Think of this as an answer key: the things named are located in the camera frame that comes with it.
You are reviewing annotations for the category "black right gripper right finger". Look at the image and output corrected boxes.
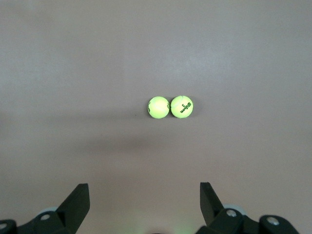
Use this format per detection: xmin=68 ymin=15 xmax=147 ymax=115
xmin=196 ymin=181 xmax=302 ymax=234

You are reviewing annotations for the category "yellow-green tennis ball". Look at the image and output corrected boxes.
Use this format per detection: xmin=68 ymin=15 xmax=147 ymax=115
xmin=147 ymin=96 xmax=170 ymax=119
xmin=170 ymin=95 xmax=194 ymax=118

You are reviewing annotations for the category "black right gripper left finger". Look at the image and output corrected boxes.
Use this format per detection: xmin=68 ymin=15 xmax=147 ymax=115
xmin=0 ymin=183 xmax=91 ymax=234

